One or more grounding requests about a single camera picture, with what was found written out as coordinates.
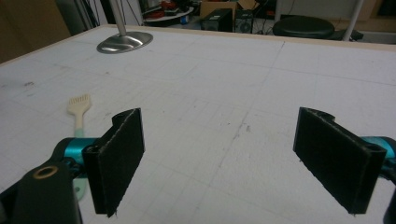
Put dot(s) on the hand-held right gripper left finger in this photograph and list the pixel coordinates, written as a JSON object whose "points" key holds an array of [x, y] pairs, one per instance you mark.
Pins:
{"points": [[120, 161]]}

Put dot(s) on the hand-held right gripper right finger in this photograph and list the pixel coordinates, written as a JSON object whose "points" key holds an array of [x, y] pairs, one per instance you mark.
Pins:
{"points": [[336, 155]]}

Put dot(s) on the silver metal stand with round base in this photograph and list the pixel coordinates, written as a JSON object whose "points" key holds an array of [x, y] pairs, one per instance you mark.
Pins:
{"points": [[124, 41]]}

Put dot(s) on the black round stool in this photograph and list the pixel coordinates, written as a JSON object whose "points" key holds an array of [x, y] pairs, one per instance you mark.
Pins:
{"points": [[303, 27]]}

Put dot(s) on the white metal pole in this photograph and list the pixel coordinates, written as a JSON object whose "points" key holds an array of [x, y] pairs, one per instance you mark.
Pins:
{"points": [[353, 18]]}

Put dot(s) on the round white table with clutter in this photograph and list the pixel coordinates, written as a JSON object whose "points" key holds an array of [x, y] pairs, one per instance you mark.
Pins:
{"points": [[169, 14]]}

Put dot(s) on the brown wooden panel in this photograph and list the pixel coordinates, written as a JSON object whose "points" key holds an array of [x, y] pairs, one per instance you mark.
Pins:
{"points": [[29, 28]]}

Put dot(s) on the black computer case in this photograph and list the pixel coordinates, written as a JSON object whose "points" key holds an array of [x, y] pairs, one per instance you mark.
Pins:
{"points": [[243, 21], [218, 20]]}

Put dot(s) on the brown cardboard box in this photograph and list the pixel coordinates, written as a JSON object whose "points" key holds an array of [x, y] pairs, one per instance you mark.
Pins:
{"points": [[218, 5]]}

